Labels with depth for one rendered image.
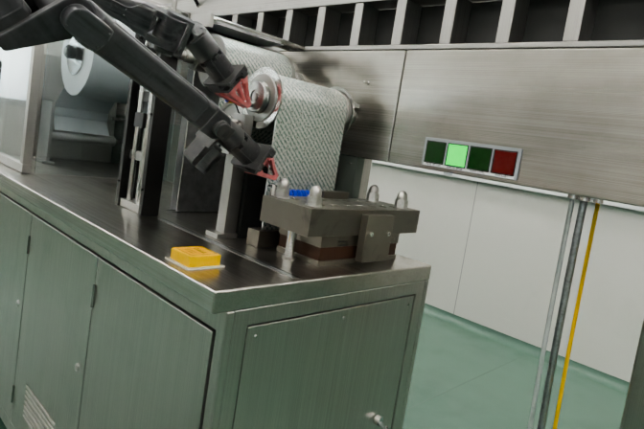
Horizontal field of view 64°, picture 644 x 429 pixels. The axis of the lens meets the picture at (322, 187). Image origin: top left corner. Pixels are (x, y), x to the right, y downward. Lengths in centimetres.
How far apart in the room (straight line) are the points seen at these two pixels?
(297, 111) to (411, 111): 30
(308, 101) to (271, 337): 58
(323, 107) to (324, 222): 35
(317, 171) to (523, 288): 262
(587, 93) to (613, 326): 256
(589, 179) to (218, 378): 81
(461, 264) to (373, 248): 276
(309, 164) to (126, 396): 67
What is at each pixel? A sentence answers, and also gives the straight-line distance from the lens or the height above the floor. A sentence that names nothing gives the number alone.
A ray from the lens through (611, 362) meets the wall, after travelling 367.
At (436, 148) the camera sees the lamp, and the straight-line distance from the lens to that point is 131.
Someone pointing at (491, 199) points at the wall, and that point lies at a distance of 383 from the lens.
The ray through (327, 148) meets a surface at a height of 115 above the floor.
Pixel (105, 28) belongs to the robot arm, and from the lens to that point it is 81.
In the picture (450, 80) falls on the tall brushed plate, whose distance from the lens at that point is 133.
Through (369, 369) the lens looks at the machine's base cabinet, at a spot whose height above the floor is 66.
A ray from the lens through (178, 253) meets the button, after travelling 103.
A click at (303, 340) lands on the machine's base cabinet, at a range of 108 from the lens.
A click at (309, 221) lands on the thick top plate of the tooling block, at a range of 107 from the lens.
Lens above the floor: 117
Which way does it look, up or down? 5 degrees down
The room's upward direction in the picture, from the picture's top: 9 degrees clockwise
